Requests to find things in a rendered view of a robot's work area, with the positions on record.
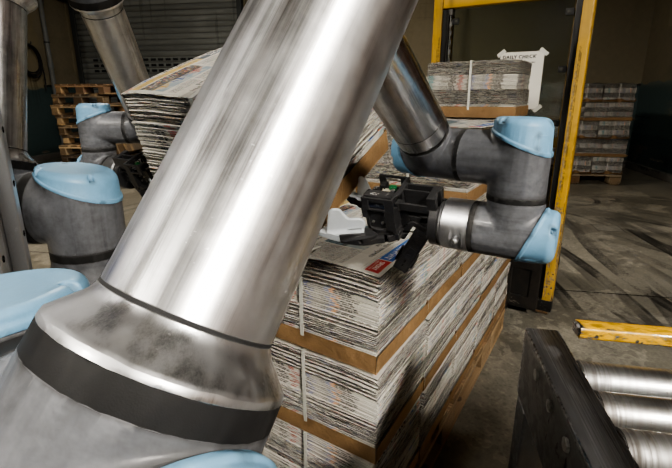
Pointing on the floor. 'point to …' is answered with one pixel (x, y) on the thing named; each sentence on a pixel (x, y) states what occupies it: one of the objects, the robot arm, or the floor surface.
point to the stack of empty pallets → (75, 112)
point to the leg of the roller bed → (522, 443)
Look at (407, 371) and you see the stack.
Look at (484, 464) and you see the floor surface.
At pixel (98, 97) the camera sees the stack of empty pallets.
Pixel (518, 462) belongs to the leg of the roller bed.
